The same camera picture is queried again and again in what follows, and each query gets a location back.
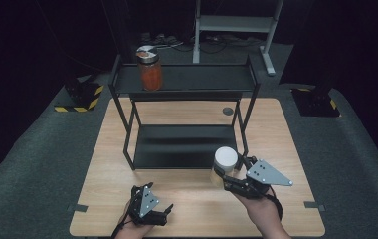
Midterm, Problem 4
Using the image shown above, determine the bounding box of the person's left hand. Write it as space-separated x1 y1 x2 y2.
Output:
115 201 156 239

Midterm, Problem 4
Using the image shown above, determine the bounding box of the grey tape strip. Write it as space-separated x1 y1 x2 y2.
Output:
303 200 327 213
67 203 89 213

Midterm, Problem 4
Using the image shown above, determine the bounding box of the left hand-held gripper black cable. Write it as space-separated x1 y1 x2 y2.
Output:
110 212 135 239

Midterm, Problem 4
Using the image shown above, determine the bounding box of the pale jar white lid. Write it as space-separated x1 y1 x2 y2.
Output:
209 145 239 189

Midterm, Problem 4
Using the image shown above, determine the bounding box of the hand-held gripper black cable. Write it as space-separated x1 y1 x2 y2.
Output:
110 212 135 239
265 193 284 222

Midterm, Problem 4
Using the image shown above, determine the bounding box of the red sauce jar silver lid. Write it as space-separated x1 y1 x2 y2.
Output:
135 45 163 92

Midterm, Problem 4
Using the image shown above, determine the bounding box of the black base yellow-black striped edge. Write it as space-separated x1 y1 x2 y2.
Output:
54 74 105 114
289 84 341 118

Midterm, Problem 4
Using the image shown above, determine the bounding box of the person's right hand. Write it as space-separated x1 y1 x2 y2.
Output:
233 185 284 235

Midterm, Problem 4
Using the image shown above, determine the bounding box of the black metal two-tier shelf rack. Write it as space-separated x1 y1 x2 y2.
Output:
107 54 262 172

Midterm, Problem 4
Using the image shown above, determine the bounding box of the bundle of floor cables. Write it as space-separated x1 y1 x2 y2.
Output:
138 31 266 54

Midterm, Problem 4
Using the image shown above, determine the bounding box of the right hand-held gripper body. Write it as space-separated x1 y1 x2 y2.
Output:
227 157 294 200

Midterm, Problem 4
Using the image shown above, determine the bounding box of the right hand-held gripper black cable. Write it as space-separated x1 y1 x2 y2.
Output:
265 193 284 222

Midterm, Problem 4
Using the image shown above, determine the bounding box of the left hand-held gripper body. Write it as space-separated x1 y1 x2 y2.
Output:
126 184 169 227

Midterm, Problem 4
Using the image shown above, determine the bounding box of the grey metal stand frame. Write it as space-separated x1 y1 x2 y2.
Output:
192 0 284 78

